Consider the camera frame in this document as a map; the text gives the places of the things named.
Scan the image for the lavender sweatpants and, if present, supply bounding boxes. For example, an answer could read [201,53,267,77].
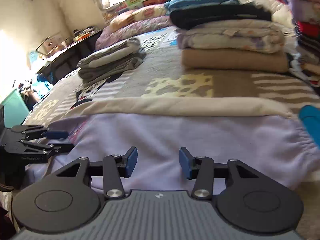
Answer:
[25,97,319,190]

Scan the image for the grey folded clothes stack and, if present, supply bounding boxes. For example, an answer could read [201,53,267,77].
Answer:
[77,37,146,85]

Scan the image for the tall folded clothes stack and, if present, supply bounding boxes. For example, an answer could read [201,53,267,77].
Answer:
[278,0,319,88]

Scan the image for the teal storage box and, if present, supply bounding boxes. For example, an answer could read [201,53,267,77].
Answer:
[1,89,29,128]

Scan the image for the dark side desk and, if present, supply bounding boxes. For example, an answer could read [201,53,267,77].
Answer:
[36,29,103,85]

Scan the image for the Mickey Mouse fleece blanket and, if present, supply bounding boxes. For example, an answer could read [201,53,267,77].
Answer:
[22,24,320,230]

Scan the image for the beige folded blanket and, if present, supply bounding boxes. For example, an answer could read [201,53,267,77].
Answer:
[181,49,289,73]

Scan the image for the floral folded blanket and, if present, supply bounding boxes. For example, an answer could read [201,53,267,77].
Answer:
[176,19,285,54]

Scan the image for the black folded garment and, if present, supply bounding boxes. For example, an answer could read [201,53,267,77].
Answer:
[170,3,272,30]

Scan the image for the orange patterned pillow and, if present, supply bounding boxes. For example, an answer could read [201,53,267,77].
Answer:
[110,4,167,32]

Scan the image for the blue folded quilt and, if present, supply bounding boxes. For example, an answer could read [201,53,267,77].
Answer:
[164,0,240,12]

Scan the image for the white cream quilt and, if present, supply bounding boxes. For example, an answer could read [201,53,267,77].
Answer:
[238,0,295,29]

